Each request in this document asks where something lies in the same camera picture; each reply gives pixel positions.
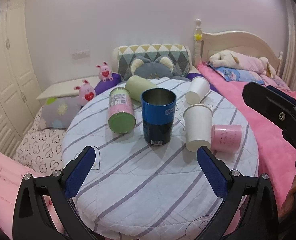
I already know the light green cup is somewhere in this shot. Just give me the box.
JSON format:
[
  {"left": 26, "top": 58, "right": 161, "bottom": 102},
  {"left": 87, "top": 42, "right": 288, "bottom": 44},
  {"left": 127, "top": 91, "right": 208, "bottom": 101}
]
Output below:
[{"left": 125, "top": 75, "right": 157, "bottom": 102}]

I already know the pink blanket on bed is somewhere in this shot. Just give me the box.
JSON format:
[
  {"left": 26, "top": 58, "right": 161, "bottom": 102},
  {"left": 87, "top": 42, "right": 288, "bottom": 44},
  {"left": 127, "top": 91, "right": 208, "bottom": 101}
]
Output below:
[{"left": 196, "top": 62, "right": 296, "bottom": 217}]

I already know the heart pattern white pillow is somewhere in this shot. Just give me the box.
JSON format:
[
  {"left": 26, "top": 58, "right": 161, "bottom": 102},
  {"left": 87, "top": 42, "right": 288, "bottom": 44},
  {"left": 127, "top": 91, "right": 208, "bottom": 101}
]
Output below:
[{"left": 13, "top": 110, "right": 66, "bottom": 176}]

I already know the small pink cup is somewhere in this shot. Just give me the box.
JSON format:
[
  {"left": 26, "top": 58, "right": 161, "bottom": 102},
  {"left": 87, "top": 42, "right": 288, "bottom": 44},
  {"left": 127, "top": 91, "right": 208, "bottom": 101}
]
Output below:
[{"left": 211, "top": 125, "right": 243, "bottom": 154}]

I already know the round striped white cushion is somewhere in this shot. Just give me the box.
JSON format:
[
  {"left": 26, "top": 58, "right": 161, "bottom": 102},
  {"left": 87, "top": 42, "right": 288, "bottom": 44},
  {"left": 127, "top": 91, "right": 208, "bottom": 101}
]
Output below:
[{"left": 61, "top": 76, "right": 260, "bottom": 240}]

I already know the white paper cup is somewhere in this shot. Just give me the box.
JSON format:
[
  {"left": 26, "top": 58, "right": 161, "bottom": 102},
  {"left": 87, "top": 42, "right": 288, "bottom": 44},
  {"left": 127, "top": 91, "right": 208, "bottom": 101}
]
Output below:
[
  {"left": 183, "top": 103, "right": 213, "bottom": 152},
  {"left": 185, "top": 76, "right": 210, "bottom": 105}
]

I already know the grey cat plush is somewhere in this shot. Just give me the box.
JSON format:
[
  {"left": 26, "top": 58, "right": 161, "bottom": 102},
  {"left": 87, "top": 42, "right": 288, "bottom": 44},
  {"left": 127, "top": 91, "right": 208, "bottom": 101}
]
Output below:
[{"left": 130, "top": 56, "right": 190, "bottom": 81}]

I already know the near pink pig toy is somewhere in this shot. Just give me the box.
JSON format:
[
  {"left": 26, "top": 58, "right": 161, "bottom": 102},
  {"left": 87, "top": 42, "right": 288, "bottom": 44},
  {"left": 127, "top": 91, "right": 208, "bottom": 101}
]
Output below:
[{"left": 74, "top": 80, "right": 96, "bottom": 106}]

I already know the pink floral quilt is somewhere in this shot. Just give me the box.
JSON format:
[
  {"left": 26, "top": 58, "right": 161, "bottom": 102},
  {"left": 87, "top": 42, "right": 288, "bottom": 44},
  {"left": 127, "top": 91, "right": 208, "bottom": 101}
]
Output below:
[{"left": 0, "top": 153, "right": 50, "bottom": 238}]

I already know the white pink plush dog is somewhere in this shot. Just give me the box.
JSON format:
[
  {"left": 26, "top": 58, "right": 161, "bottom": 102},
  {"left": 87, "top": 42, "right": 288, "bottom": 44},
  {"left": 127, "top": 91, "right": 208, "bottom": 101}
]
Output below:
[{"left": 209, "top": 50, "right": 276, "bottom": 78}]

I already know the far pink pig toy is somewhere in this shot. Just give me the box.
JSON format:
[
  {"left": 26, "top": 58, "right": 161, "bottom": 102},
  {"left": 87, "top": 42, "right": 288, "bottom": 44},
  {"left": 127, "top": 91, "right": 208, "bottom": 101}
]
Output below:
[{"left": 96, "top": 61, "right": 113, "bottom": 82}]

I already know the wall socket panel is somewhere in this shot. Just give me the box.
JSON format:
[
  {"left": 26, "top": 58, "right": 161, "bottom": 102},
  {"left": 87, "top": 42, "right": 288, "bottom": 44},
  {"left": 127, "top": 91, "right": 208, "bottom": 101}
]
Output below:
[{"left": 72, "top": 50, "right": 89, "bottom": 61}]

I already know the pink green-lidded cup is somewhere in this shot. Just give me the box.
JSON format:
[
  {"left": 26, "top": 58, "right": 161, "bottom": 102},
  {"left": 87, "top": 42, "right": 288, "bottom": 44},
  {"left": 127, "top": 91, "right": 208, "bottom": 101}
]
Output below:
[{"left": 107, "top": 87, "right": 136, "bottom": 134}]

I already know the far white paper cup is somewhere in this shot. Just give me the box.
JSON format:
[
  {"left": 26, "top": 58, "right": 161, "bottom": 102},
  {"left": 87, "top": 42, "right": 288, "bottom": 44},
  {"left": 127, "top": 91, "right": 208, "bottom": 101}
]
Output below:
[{"left": 185, "top": 76, "right": 210, "bottom": 105}]

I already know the pink pig toy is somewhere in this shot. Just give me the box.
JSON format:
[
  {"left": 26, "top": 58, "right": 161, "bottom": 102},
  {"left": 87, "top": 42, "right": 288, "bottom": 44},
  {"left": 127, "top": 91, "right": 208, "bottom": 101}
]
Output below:
[
  {"left": 74, "top": 80, "right": 96, "bottom": 106},
  {"left": 96, "top": 61, "right": 113, "bottom": 82}
]

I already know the triangle pattern pillow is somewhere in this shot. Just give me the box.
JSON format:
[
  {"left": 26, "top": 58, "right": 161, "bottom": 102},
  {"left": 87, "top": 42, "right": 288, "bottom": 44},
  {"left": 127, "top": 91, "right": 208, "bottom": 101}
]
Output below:
[{"left": 112, "top": 44, "right": 191, "bottom": 80}]

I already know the purple cushion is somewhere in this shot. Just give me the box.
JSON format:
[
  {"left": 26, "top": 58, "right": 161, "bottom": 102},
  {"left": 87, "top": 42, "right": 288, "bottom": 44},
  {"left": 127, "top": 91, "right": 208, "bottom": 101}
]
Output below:
[{"left": 94, "top": 73, "right": 121, "bottom": 95}]

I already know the cream bed headboard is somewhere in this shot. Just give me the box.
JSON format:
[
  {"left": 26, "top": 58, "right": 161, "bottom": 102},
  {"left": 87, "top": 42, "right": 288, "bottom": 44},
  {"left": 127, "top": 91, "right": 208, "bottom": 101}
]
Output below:
[{"left": 191, "top": 19, "right": 283, "bottom": 74}]

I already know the near white paper cup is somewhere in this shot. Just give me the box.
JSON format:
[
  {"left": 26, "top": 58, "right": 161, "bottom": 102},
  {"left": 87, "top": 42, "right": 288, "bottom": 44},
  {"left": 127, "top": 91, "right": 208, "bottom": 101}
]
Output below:
[{"left": 183, "top": 103, "right": 213, "bottom": 152}]

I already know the grey flower pillow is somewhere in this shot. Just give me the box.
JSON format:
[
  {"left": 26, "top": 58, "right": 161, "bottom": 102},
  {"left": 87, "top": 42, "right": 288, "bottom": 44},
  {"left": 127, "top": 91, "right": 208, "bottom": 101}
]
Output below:
[{"left": 38, "top": 96, "right": 81, "bottom": 130}]

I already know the white bedside table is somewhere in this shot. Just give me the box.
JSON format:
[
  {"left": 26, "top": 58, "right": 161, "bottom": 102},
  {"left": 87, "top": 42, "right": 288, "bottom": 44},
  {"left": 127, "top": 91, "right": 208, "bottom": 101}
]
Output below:
[{"left": 36, "top": 76, "right": 100, "bottom": 101}]

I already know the blue black metal cup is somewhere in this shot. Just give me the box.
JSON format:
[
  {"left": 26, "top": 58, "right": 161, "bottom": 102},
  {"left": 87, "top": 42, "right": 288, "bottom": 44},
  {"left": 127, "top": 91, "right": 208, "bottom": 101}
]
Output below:
[{"left": 141, "top": 88, "right": 177, "bottom": 146}]

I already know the cream wardrobe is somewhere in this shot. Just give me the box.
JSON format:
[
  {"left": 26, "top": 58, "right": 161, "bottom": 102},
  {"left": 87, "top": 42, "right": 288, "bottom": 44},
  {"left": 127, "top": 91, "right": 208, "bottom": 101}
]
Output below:
[{"left": 0, "top": 0, "right": 41, "bottom": 157}]

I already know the yellow star clip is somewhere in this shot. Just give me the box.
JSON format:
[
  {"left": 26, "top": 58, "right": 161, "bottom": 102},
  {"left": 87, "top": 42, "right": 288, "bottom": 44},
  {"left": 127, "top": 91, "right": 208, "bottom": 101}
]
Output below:
[{"left": 194, "top": 33, "right": 202, "bottom": 41}]

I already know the blue cartoon pillow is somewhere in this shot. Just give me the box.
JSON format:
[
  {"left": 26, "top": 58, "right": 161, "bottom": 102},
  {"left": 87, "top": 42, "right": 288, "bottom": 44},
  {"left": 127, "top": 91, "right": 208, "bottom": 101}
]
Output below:
[{"left": 208, "top": 64, "right": 290, "bottom": 91}]

